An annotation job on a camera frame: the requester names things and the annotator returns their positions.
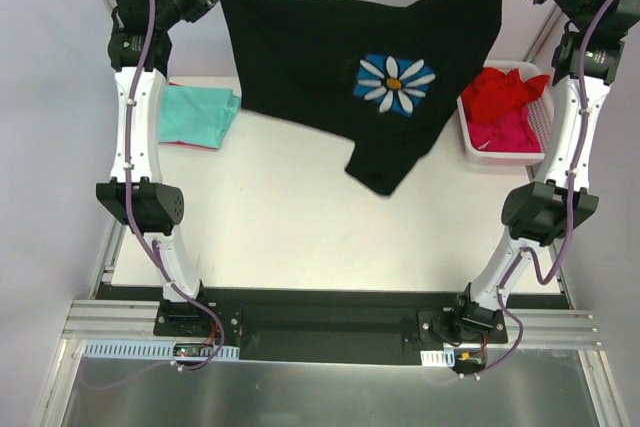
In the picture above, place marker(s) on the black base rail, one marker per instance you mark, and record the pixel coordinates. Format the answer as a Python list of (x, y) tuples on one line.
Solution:
[(345, 327)]

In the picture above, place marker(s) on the white plastic basket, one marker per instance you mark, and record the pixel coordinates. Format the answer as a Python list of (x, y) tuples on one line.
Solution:
[(540, 119)]

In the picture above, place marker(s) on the black t-shirt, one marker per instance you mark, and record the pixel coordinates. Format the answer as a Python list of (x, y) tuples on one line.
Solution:
[(387, 78)]

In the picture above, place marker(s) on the red t-shirt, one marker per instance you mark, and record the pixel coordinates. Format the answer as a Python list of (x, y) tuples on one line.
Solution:
[(494, 94)]

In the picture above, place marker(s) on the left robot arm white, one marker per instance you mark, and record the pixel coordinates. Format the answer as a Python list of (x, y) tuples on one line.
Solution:
[(135, 193)]

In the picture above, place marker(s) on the magenta t-shirt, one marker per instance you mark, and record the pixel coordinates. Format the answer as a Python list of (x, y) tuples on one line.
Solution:
[(511, 133)]

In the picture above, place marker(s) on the right aluminium frame post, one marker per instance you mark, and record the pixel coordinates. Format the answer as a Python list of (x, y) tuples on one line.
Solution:
[(543, 34)]

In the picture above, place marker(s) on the folded teal t-shirt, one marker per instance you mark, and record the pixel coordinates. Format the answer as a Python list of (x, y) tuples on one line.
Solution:
[(197, 114)]

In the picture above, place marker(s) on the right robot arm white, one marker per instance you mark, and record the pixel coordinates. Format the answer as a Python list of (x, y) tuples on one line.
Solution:
[(540, 218)]

